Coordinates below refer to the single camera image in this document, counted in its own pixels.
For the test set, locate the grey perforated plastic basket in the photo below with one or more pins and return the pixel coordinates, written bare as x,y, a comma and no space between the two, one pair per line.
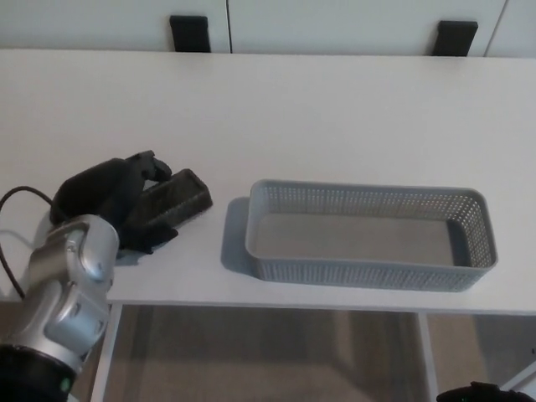
356,243

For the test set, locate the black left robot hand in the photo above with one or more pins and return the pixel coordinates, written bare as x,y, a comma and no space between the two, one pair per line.
96,188

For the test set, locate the white desk leg frame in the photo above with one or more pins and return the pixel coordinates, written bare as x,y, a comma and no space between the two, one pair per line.
429,360
104,360

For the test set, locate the black rectangular bracket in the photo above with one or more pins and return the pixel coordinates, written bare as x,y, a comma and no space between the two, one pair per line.
454,38
189,35

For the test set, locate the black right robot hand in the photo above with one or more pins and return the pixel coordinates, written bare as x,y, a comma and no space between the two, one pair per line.
481,395

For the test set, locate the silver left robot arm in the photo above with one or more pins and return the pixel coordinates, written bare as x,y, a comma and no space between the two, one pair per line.
63,293

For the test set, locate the black whiteboard eraser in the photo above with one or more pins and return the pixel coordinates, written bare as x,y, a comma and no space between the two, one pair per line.
176,199

